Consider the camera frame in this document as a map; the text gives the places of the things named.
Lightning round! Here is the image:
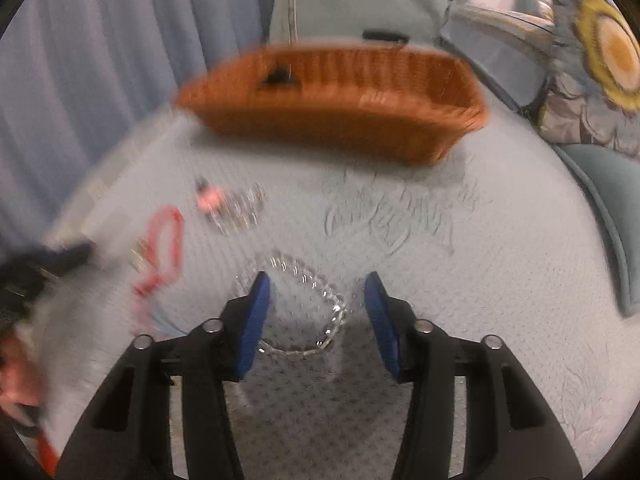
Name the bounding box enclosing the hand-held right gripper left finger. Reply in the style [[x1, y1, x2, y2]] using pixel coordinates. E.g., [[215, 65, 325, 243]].
[[55, 271, 273, 480]]

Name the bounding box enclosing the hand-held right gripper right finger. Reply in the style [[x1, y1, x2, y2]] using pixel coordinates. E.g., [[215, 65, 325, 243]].
[[364, 271, 584, 480]]

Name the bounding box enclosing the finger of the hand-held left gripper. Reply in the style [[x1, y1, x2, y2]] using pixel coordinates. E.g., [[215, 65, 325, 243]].
[[0, 241, 97, 311]]

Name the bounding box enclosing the clear bead necklace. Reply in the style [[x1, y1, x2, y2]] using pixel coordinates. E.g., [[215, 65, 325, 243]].
[[234, 255, 349, 359]]

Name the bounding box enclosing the red cord bracelet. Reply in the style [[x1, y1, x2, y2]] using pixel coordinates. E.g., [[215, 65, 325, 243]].
[[131, 206, 185, 300]]

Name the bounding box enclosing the brown wicker basket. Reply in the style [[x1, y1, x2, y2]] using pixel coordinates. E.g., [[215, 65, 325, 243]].
[[174, 42, 490, 167]]

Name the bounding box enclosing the person's left hand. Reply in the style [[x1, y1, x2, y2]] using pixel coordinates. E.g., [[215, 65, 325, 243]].
[[0, 332, 46, 413]]

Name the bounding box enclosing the blue-grey curtain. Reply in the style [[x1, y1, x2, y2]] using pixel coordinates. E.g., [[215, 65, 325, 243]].
[[0, 0, 275, 246]]

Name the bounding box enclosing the black item in basket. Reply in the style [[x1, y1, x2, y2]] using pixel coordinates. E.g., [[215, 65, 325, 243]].
[[257, 61, 302, 92]]

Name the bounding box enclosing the teal piped cushion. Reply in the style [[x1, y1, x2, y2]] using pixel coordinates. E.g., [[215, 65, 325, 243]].
[[554, 144, 640, 319]]

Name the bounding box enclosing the floral yellow-flower pillow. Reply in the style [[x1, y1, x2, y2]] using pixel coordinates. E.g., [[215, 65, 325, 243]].
[[536, 0, 640, 160]]

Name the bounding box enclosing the silver chain with pink charm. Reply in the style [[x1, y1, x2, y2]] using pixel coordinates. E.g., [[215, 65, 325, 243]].
[[195, 177, 267, 237]]

